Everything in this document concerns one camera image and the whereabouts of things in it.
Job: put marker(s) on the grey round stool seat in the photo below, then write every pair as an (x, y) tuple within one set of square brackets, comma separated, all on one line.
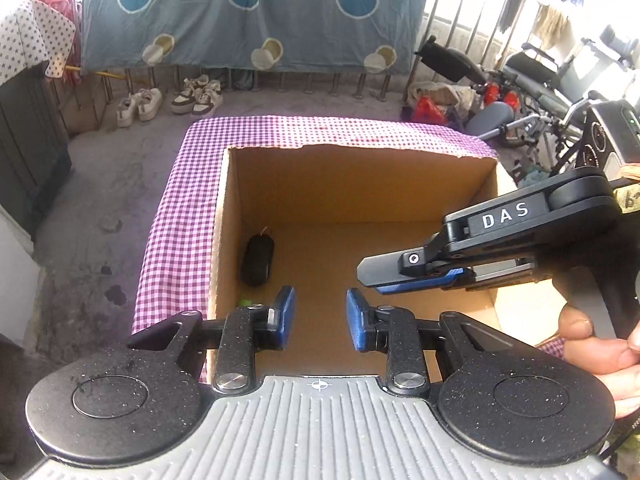
[(492, 115)]

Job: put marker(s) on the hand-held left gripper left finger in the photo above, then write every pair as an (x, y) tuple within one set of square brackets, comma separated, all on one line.
[(286, 315)]

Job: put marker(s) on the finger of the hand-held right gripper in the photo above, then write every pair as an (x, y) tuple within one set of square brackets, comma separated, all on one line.
[(385, 265)]

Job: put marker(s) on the beige cloth pile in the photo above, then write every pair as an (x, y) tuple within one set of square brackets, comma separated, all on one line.
[(445, 92)]

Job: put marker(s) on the beige and brown sneaker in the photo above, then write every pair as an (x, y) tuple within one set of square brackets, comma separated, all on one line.
[(186, 97), (209, 97)]

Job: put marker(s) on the dark cabinet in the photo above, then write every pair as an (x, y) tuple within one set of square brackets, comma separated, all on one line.
[(30, 150)]

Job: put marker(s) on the blue patterned bedsheet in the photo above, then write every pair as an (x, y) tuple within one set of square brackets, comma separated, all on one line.
[(210, 25)]

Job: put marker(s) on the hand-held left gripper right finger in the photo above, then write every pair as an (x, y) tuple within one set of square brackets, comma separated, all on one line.
[(357, 317)]

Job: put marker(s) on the small green object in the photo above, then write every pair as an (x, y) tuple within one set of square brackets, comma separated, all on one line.
[(245, 302)]

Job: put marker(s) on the dark hanging cloth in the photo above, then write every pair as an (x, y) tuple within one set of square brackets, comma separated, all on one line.
[(507, 12)]

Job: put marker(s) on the beige hanging towel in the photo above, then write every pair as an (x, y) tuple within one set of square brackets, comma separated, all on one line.
[(550, 25)]

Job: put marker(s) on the black padded seat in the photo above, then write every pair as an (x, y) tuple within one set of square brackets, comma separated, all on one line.
[(452, 62)]

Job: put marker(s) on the black oval object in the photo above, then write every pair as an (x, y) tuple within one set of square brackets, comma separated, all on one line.
[(257, 260)]

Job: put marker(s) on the person's right hand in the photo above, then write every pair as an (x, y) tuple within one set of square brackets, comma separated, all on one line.
[(600, 360)]

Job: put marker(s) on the black wheelchair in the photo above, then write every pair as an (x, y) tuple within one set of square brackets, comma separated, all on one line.
[(540, 85)]

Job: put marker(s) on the purple checked tablecloth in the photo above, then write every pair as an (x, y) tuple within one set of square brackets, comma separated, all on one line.
[(175, 240)]

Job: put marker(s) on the white polka dot cloth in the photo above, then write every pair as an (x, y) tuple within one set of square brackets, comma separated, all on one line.
[(25, 40)]

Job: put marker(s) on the white appliance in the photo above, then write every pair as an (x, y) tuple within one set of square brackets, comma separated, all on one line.
[(15, 280)]

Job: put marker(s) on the white sneaker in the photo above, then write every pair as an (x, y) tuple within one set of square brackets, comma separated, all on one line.
[(150, 102), (127, 110)]

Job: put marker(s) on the red plastic bag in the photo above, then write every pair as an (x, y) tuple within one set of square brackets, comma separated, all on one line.
[(430, 110)]

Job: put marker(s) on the brown cardboard box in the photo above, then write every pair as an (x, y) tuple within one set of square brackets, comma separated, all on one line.
[(350, 195)]

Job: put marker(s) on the yellow rod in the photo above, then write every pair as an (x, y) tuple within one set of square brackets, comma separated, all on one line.
[(100, 73)]

